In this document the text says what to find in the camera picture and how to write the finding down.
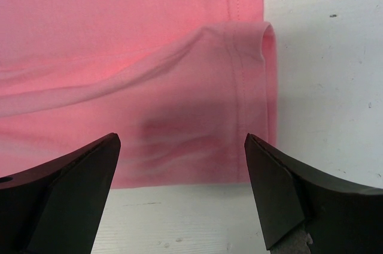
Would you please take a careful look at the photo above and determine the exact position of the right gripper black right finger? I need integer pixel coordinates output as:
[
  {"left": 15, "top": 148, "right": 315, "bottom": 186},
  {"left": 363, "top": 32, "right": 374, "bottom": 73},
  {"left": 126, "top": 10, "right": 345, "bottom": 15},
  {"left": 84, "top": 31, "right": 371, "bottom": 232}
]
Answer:
[{"left": 245, "top": 134, "right": 382, "bottom": 253}]

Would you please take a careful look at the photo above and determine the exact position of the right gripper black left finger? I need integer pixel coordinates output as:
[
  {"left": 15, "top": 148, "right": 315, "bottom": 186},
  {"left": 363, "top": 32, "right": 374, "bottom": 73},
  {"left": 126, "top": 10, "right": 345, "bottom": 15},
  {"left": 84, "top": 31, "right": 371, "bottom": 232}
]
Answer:
[{"left": 1, "top": 133, "right": 121, "bottom": 254}]

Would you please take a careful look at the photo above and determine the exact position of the pink t shirt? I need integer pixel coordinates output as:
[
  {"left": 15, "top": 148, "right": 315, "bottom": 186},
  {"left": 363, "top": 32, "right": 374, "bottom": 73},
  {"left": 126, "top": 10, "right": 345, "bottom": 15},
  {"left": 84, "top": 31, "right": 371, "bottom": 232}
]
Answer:
[{"left": 1, "top": 0, "right": 278, "bottom": 188}]

